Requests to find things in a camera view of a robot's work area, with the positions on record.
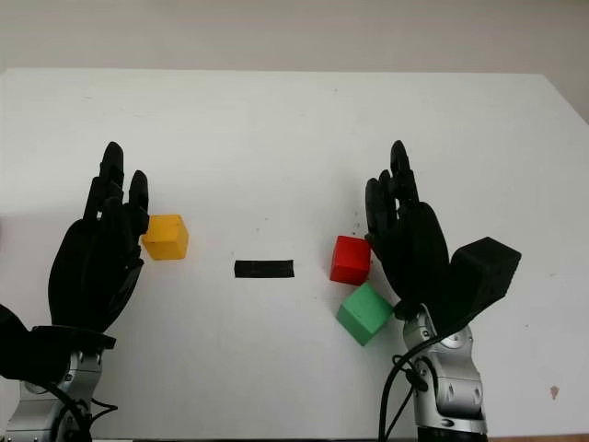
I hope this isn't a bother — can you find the red wooden block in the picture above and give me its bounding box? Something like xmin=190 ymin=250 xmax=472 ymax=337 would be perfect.
xmin=329 ymin=235 xmax=373 ymax=285

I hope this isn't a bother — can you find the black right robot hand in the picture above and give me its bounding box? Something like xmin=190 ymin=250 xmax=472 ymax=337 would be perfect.
xmin=364 ymin=139 xmax=453 ymax=323

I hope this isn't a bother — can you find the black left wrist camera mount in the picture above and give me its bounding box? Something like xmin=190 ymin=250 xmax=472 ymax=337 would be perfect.
xmin=0 ymin=303 xmax=117 ymax=384

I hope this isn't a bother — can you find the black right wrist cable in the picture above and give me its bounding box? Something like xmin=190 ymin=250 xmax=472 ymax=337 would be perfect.
xmin=377 ymin=333 xmax=444 ymax=442

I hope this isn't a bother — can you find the yellow wooden block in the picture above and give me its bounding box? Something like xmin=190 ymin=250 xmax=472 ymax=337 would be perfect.
xmin=141 ymin=214 xmax=191 ymax=262

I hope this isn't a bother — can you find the green wooden block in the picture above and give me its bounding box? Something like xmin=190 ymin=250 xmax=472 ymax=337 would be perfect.
xmin=336 ymin=282 xmax=395 ymax=347

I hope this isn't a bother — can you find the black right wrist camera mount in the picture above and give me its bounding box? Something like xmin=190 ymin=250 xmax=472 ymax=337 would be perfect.
xmin=432 ymin=237 xmax=523 ymax=343

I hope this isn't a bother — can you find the black tape strip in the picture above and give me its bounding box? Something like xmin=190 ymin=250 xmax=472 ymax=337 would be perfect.
xmin=233 ymin=260 xmax=295 ymax=280

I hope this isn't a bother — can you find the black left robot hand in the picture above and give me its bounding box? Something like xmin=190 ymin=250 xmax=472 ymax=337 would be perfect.
xmin=47 ymin=141 xmax=151 ymax=333

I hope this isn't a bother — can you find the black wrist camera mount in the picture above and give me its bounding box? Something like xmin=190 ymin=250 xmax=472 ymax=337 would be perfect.
xmin=432 ymin=237 xmax=523 ymax=343
xmin=0 ymin=303 xmax=117 ymax=384

